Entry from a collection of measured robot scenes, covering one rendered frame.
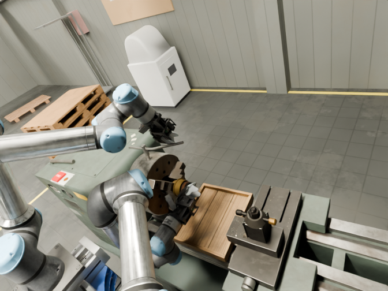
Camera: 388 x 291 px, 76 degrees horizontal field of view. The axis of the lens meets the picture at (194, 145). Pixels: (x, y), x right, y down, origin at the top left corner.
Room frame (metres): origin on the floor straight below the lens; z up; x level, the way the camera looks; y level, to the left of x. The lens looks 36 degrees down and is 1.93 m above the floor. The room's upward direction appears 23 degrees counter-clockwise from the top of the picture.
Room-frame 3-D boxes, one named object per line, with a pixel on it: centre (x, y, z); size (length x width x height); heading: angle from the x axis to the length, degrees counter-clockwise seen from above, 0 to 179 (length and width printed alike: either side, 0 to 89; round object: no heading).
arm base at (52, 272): (0.63, 0.73, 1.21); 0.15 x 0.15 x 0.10
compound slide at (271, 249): (0.56, -0.08, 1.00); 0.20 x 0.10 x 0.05; 46
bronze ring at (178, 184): (0.88, 0.14, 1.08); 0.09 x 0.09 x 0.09; 46
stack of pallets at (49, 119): (3.88, 1.62, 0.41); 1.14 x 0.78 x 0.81; 148
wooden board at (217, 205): (0.80, 0.05, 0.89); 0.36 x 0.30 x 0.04; 136
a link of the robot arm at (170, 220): (0.70, 0.22, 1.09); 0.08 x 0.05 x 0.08; 45
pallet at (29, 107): (7.41, 3.94, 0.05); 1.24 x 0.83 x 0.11; 127
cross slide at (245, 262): (0.58, -0.15, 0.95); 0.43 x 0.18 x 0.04; 136
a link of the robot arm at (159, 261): (0.65, 0.29, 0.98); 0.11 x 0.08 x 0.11; 90
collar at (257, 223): (0.54, -0.10, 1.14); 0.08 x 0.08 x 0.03
